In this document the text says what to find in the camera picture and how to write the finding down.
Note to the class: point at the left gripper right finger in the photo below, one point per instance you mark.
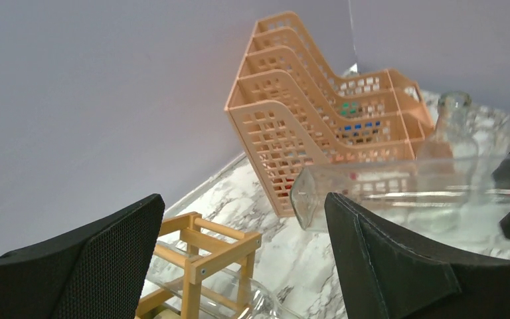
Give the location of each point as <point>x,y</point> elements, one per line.
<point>388,271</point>

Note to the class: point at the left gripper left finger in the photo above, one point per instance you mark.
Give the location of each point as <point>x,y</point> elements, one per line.
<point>95,271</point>

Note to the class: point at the clear tall glass bottle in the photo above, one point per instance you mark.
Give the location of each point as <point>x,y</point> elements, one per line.
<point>452,201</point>

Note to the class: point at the clear round glass bottle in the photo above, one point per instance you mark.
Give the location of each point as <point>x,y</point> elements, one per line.
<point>450,138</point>

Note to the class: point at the wooden wine rack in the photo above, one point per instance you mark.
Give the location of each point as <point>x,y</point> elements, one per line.
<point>211,247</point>

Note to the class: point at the orange plastic file organizer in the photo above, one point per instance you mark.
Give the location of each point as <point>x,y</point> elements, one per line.
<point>290,110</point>

